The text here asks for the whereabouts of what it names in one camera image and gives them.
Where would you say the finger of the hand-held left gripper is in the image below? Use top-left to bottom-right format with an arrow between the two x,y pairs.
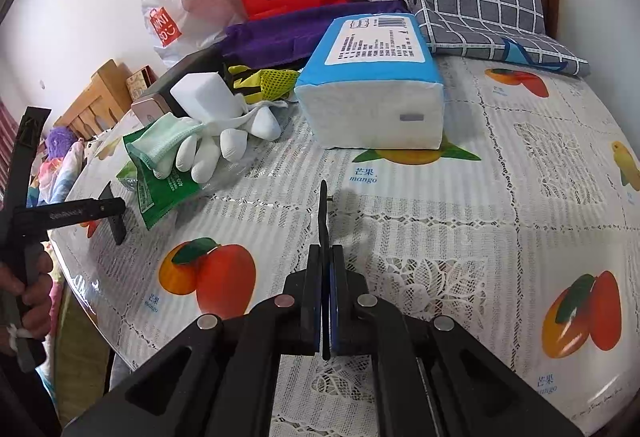
98,184 -> 126,246

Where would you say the wooden chair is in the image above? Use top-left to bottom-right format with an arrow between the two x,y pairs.
52,60 -> 133,140

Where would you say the person's left hand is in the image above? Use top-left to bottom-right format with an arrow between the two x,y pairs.
0,253 -> 54,353

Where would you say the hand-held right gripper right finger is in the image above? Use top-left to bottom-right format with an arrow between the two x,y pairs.
330,245 -> 586,437

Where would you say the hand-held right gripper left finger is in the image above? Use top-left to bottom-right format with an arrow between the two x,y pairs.
62,244 -> 329,437

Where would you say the purple plush toy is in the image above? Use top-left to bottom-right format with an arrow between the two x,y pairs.
46,126 -> 76,163

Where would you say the small patterned box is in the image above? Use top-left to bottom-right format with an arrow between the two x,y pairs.
125,66 -> 161,100

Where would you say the white glove pair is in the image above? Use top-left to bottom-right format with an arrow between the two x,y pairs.
152,100 -> 290,184

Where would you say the white sponge block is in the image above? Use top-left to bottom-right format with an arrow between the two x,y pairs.
170,71 -> 244,125

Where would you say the pile of plush toys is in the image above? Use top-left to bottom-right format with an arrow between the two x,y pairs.
30,140 -> 101,208

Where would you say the black box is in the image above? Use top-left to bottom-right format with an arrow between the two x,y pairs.
131,48 -> 226,128

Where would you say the yellow mesh pouch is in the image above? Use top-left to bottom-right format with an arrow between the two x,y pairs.
227,64 -> 301,104

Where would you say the green packet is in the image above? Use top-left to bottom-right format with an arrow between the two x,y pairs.
116,157 -> 203,230

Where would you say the blue white tissue pack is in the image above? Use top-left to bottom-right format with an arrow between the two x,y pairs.
293,13 -> 446,151

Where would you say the purple towel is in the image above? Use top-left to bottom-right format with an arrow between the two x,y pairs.
220,0 -> 416,63

